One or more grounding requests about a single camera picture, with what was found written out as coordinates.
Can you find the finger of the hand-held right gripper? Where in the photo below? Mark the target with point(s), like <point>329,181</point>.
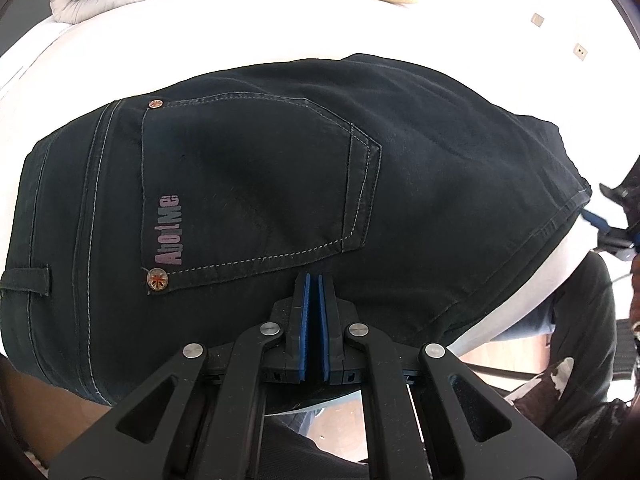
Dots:
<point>614,194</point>
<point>595,219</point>

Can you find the beige wall socket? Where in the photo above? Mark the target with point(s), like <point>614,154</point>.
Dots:
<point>537,19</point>
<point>580,50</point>

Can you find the white bed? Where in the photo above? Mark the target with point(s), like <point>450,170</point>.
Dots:
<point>200,35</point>

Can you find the person's dark trouser leg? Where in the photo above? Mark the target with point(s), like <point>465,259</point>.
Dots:
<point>585,320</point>

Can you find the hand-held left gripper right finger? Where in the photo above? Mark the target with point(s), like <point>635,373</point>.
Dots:
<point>324,320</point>

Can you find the black denim pants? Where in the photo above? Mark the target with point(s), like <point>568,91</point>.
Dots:
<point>250,185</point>

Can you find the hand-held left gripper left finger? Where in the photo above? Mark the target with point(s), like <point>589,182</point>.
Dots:
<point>304,320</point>

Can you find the brown and white shoe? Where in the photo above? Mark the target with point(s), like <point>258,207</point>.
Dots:
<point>542,385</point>

